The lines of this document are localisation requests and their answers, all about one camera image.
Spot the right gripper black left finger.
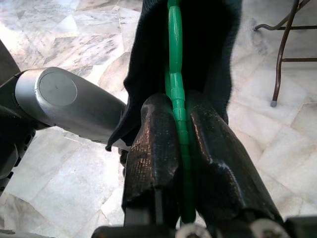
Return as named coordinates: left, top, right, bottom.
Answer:
left=123, top=93, right=185, bottom=224

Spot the marble pattern table red edge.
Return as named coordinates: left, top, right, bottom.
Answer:
left=254, top=0, right=317, bottom=108

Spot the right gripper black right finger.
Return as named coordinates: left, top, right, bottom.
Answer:
left=185, top=91, right=284, bottom=225

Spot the green plastic hanger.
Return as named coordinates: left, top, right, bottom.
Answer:
left=165, top=0, right=198, bottom=225

